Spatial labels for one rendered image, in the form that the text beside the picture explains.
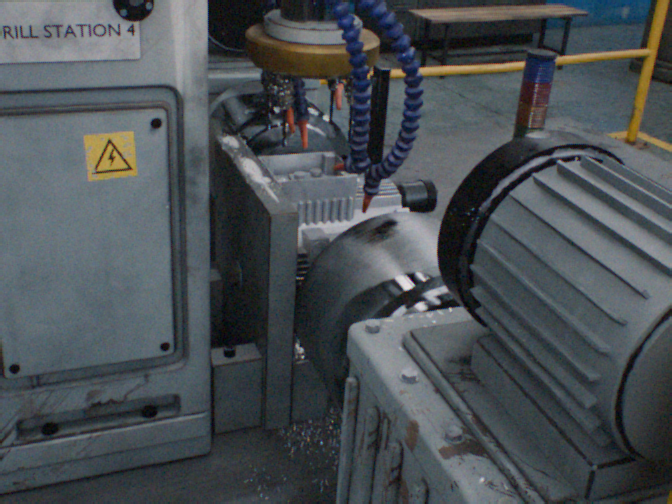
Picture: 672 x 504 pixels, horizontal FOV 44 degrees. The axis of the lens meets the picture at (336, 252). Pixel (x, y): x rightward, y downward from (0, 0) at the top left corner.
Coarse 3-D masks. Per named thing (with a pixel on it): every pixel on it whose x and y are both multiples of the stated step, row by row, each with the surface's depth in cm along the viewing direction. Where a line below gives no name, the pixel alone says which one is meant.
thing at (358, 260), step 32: (384, 224) 100; (416, 224) 100; (320, 256) 101; (352, 256) 97; (384, 256) 95; (416, 256) 93; (320, 288) 99; (352, 288) 94; (384, 288) 91; (416, 288) 89; (320, 320) 97; (352, 320) 91; (320, 352) 97
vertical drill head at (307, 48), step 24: (288, 0) 107; (312, 0) 106; (264, 24) 111; (288, 24) 106; (312, 24) 107; (336, 24) 108; (360, 24) 110; (264, 48) 106; (288, 48) 105; (312, 48) 105; (336, 48) 105; (264, 72) 116; (288, 72) 106; (312, 72) 105; (336, 72) 106; (288, 96) 109
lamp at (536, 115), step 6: (522, 108) 165; (528, 108) 164; (534, 108) 164; (540, 108) 164; (546, 108) 165; (516, 114) 167; (522, 114) 165; (528, 114) 165; (534, 114) 164; (540, 114) 164; (546, 114) 166; (516, 120) 167; (522, 120) 166; (528, 120) 165; (534, 120) 165; (540, 120) 165; (528, 126) 166; (534, 126) 165; (540, 126) 166
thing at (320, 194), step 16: (272, 160) 122; (288, 160) 124; (304, 160) 125; (320, 160) 126; (336, 160) 125; (272, 176) 116; (288, 176) 122; (304, 176) 120; (320, 176) 122; (336, 176) 118; (352, 176) 118; (288, 192) 116; (304, 192) 117; (320, 192) 118; (336, 192) 118; (352, 192) 119; (304, 208) 118; (320, 208) 119; (336, 208) 120; (352, 208) 121
